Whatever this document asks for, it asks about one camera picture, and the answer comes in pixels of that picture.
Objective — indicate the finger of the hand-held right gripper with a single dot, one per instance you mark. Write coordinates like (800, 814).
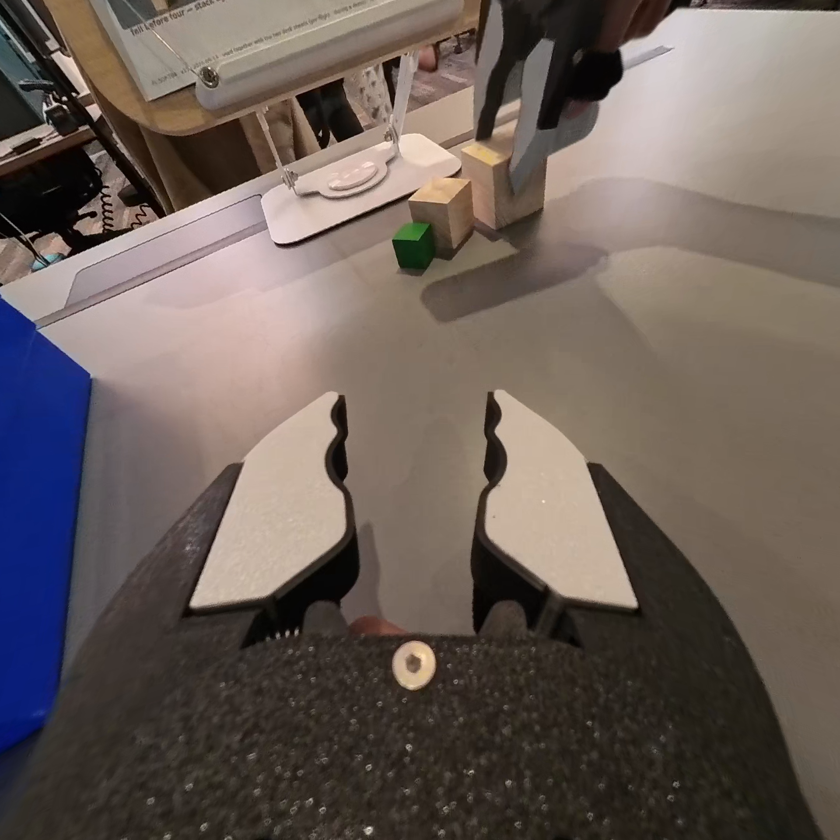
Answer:
(484, 72)
(535, 131)

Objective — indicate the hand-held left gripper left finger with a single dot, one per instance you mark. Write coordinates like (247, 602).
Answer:
(282, 512)

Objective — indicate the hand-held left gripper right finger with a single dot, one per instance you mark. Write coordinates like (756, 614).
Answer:
(551, 518)

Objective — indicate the wooden cube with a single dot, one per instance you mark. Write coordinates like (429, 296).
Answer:
(446, 210)
(489, 193)

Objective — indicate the green cube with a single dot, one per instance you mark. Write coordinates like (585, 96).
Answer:
(413, 248)

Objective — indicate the person's right hand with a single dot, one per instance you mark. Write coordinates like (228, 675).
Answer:
(597, 75)

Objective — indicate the yellow cube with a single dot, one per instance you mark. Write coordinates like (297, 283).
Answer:
(492, 155)

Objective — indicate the white document stand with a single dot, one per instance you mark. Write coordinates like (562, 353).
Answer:
(367, 190)

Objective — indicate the blue plastic bin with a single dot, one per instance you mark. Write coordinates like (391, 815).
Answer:
(39, 525)

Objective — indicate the printed instruction sheet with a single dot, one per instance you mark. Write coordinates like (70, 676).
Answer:
(229, 46)

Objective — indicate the black office chair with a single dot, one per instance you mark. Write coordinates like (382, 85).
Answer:
(46, 197)

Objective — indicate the black tripod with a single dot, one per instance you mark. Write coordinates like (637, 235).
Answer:
(92, 118)

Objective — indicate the wooden desk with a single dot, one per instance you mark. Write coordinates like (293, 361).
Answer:
(39, 148)

